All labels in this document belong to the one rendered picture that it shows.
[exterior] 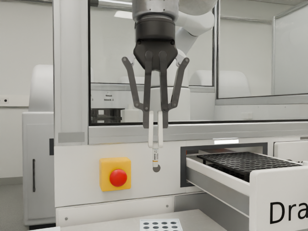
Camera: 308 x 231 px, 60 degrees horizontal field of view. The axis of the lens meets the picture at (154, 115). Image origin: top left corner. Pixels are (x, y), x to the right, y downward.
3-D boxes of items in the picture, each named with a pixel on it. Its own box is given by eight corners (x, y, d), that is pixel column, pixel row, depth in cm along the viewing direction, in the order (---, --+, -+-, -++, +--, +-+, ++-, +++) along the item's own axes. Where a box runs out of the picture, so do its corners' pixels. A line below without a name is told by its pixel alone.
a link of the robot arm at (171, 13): (183, -20, 46) (183, 15, 46) (176, 1, 55) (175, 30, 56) (130, -21, 46) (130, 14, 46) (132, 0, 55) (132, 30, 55)
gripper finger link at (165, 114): (161, 101, 52) (176, 101, 52) (161, 127, 52) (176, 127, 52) (161, 101, 51) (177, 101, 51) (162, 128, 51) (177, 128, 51)
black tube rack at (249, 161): (310, 195, 61) (311, 167, 61) (246, 203, 55) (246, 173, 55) (248, 172, 82) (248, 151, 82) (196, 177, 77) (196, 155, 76)
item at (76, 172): (359, 173, 95) (360, 133, 95) (54, 207, 63) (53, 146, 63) (216, 141, 185) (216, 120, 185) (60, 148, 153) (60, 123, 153)
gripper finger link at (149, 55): (153, 51, 49) (146, 50, 49) (149, 112, 49) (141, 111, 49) (152, 55, 53) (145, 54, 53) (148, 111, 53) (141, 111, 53)
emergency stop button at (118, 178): (127, 186, 61) (127, 169, 61) (110, 188, 60) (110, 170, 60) (124, 183, 64) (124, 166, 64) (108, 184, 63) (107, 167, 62)
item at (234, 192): (360, 206, 55) (360, 177, 55) (256, 223, 47) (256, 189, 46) (239, 166, 93) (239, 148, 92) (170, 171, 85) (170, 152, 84)
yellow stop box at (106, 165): (132, 189, 64) (132, 160, 63) (101, 193, 61) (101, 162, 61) (127, 184, 68) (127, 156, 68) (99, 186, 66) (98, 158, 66)
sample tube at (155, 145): (158, 167, 51) (158, 143, 51) (152, 167, 51) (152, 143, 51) (158, 165, 52) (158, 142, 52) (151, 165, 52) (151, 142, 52)
